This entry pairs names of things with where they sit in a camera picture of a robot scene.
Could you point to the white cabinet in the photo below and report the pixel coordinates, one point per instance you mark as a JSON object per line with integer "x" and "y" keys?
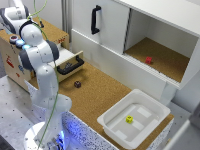
{"x": 160, "y": 20}

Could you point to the wooden drawer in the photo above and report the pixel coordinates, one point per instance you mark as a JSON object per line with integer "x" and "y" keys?
{"x": 68, "y": 56}

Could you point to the white sliding door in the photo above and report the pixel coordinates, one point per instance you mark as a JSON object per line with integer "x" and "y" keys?
{"x": 111, "y": 23}

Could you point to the wooden drawer box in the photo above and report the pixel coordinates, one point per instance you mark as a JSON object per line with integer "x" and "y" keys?
{"x": 8, "y": 68}

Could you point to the yellow block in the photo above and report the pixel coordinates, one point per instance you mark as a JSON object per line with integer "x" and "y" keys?
{"x": 129, "y": 119}

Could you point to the pink block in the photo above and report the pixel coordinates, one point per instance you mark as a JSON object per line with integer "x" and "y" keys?
{"x": 148, "y": 60}

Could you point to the red button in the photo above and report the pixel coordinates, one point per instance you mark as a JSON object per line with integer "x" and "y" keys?
{"x": 13, "y": 39}

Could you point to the blue button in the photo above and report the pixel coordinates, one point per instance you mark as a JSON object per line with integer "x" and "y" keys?
{"x": 20, "y": 42}

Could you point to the purple block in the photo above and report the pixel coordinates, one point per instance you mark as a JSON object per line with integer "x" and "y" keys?
{"x": 77, "y": 84}

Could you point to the white plastic box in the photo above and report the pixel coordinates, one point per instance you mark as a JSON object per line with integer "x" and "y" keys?
{"x": 146, "y": 115}

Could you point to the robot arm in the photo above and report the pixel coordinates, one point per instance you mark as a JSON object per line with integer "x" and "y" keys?
{"x": 46, "y": 88}

